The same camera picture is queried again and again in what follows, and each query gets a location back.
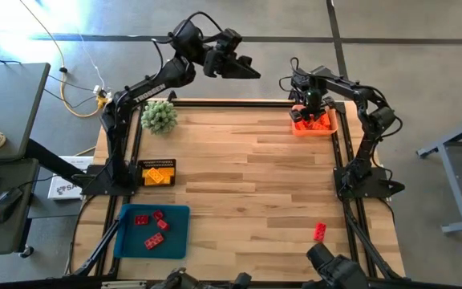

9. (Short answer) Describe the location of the black mesh basket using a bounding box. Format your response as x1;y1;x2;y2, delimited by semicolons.
137;158;177;188

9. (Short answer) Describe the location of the yellow floor cable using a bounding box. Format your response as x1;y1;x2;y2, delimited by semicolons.
17;0;107;119

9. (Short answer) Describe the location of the black metal rig frame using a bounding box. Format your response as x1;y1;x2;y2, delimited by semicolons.
70;87;404;282

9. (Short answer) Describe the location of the white printed box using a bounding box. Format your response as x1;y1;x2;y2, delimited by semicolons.
47;155;95;201

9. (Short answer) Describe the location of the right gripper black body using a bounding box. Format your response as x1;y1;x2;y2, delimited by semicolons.
289;87;324;124

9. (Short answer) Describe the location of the black computer mouse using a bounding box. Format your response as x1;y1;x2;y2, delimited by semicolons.
0;187;24;224

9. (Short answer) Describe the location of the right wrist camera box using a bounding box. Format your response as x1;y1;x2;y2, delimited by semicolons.
290;73;311;92

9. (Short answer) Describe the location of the orange translucent plastic bin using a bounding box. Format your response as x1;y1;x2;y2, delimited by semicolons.
290;104;339;137

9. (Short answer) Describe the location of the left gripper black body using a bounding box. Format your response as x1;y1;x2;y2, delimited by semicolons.
202;46;242;79

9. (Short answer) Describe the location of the green potted plant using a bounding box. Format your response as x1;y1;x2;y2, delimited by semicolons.
140;100;179;136

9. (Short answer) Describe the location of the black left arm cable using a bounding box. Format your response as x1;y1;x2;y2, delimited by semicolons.
150;10;226;85

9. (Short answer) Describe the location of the long red toy brick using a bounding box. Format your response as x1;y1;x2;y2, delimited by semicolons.
144;232;165;251

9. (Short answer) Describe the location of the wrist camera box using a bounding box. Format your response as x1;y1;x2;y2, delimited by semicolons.
290;73;311;92
213;27;243;52

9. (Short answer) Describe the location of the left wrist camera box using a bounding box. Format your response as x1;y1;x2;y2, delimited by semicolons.
213;27;243;52

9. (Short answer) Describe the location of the white floor cable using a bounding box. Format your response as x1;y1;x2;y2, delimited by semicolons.
79;34;110;96

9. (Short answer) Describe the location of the dark gray desk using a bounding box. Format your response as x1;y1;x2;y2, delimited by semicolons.
0;157;40;258

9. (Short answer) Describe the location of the yellow power plug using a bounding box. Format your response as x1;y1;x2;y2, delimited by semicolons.
94;83;112;110

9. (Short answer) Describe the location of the silver metal bracket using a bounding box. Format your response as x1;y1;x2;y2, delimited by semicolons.
101;280;148;289

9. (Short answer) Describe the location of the black diagonal support beam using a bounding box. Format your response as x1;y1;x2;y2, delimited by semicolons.
24;138;87;185

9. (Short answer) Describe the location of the blue plastic tray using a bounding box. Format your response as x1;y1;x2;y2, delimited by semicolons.
113;203;191;260

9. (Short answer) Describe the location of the gray metal desk frame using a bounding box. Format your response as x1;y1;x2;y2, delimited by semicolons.
416;110;462;236

